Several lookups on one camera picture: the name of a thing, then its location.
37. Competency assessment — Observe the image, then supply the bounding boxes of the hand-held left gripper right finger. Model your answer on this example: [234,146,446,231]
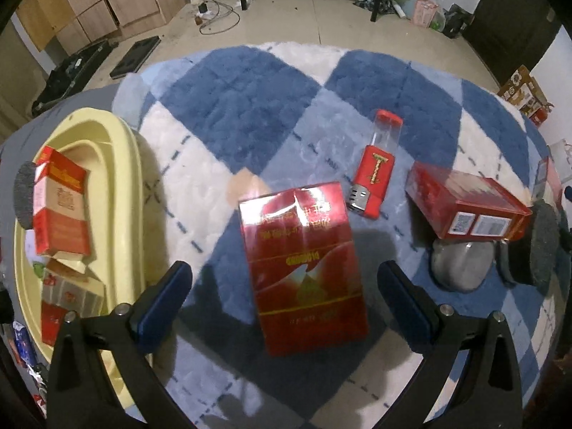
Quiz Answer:
[376,260,524,429]

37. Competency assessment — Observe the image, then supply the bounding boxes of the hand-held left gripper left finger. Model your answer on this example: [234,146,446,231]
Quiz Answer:
[45,260,194,429]

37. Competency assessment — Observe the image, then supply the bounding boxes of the silver oval object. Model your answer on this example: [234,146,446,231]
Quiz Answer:
[430,238,498,293]

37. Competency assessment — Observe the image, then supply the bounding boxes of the yellow plastic basin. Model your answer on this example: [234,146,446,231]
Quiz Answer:
[13,107,156,408]

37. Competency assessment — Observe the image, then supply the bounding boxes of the glossy red cigarette pack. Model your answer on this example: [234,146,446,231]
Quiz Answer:
[238,182,370,357]

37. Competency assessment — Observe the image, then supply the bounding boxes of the red barcode cigarette pack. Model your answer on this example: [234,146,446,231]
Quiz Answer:
[405,162,533,241]

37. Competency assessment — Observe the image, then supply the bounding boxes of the red lighter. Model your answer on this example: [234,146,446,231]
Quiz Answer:
[346,109,403,220]

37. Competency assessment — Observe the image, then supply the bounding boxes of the thick dark foam disc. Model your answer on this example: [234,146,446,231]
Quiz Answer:
[526,200,562,294]

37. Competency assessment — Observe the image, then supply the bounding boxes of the silver cigarette pack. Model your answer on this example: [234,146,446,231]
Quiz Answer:
[41,272,106,319]

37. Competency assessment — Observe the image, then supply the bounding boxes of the small red cigarette pack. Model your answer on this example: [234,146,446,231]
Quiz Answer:
[40,301,75,347]

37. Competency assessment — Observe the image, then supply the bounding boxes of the red and white cigarette pack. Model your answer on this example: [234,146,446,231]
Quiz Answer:
[32,147,94,260]

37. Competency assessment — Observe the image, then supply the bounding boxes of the blue snack wrappers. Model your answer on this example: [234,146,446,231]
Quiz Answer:
[8,321,39,369]

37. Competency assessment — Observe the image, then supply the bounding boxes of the white plastic bag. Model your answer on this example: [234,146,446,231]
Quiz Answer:
[547,140,572,180]

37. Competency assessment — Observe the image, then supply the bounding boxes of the blue and white checked blanket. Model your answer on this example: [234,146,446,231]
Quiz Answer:
[109,42,560,429]

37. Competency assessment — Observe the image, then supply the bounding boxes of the printed cardboard boxes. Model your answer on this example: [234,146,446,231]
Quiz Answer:
[497,65,556,127]

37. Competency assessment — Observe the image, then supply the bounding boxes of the black case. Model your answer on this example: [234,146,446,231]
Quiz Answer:
[31,38,119,115]

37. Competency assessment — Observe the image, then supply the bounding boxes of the black bag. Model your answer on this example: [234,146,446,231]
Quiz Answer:
[442,4,475,39]

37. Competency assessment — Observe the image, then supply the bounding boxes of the pink packaging bag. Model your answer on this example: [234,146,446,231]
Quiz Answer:
[413,0,442,30]

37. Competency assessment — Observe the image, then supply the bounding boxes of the wooden cabinet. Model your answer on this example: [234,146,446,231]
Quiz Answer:
[17,0,186,53]

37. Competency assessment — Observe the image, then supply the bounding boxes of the dark brown door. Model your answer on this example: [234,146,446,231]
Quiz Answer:
[462,0,564,95]

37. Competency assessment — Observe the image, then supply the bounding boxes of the black cable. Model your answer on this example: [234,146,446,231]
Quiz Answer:
[199,0,242,35]

